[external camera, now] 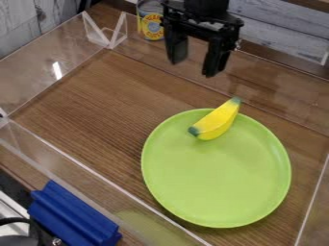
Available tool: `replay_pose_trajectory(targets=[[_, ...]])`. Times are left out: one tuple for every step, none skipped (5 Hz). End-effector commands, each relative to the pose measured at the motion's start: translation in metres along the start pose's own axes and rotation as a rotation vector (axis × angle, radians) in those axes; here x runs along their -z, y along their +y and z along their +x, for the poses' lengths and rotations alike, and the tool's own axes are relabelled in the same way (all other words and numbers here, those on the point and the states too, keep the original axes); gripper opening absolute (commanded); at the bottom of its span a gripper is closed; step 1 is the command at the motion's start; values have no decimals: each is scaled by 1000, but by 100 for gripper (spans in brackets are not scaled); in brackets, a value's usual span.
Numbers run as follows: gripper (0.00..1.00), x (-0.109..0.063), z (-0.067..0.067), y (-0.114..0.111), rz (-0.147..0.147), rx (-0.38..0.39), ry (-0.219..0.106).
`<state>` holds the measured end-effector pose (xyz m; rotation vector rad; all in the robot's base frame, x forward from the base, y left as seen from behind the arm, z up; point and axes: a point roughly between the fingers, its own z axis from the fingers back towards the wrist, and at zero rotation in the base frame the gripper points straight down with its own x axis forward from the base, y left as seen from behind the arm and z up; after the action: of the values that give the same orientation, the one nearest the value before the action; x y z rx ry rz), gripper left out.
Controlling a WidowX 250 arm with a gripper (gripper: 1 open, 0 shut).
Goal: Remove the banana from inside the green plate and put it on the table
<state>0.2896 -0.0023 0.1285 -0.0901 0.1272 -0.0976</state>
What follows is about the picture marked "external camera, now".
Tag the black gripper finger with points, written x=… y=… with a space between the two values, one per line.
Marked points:
x=217 y=57
x=175 y=44

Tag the clear acrylic corner bracket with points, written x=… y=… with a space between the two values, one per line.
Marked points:
x=106 y=37

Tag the green round plate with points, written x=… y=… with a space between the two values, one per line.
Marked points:
x=222 y=183

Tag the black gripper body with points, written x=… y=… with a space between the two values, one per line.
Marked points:
x=199 y=18

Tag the yellow labelled tin can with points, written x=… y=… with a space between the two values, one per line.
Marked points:
x=148 y=14

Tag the yellow toy banana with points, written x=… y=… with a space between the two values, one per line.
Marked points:
x=217 y=122

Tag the clear acrylic front barrier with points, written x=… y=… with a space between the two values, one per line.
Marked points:
x=32 y=158

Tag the blue plastic clamp block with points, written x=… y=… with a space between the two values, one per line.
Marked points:
x=71 y=219

